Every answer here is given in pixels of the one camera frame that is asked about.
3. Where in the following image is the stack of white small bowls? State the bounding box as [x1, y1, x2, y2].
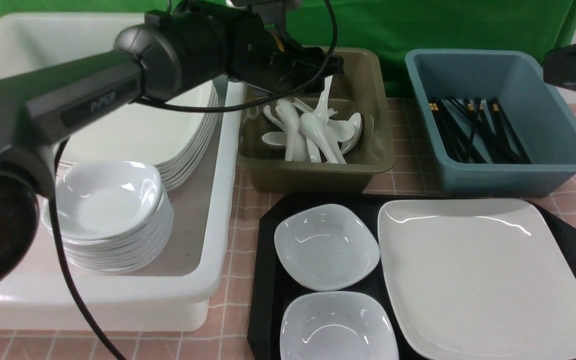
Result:
[55, 161, 174, 275]

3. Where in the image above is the stack of white square plates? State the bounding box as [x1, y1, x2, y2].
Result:
[56, 104, 218, 191]

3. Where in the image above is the white ceramic soup spoon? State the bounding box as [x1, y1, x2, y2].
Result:
[312, 75, 334, 122]

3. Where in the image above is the pile of white soup spoons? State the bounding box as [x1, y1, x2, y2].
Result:
[262, 98, 364, 164]

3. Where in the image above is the blue plastic bin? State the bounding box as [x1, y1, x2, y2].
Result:
[405, 48, 576, 198]

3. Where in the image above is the olive green plastic bin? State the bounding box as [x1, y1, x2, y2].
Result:
[237, 47, 395, 194]

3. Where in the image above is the large white plastic bin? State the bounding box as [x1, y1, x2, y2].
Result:
[0, 13, 240, 332]

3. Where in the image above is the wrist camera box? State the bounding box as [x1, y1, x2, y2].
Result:
[225, 0, 303, 27]

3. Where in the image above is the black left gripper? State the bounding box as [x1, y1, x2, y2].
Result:
[228, 20, 345, 95]

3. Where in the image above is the green backdrop cloth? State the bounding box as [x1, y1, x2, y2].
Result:
[0, 0, 576, 97]

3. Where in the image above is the large white square plate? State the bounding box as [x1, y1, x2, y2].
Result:
[377, 198, 576, 360]

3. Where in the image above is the bundle of black chopsticks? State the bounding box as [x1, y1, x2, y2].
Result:
[429, 96, 532, 165]

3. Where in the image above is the white bowl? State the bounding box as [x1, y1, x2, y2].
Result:
[274, 203, 381, 292]
[279, 291, 400, 360]

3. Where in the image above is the black plastic serving tray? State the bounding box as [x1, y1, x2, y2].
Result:
[247, 192, 576, 360]

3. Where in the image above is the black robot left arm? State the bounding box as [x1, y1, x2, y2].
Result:
[0, 0, 343, 282]

